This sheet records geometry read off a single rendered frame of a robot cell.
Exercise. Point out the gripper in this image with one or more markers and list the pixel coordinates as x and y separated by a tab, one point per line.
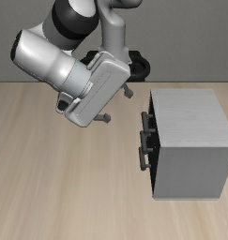
98	89

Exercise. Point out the grey cabinet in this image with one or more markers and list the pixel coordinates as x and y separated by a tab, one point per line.
190	140

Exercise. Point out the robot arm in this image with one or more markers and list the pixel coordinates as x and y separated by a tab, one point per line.
46	62

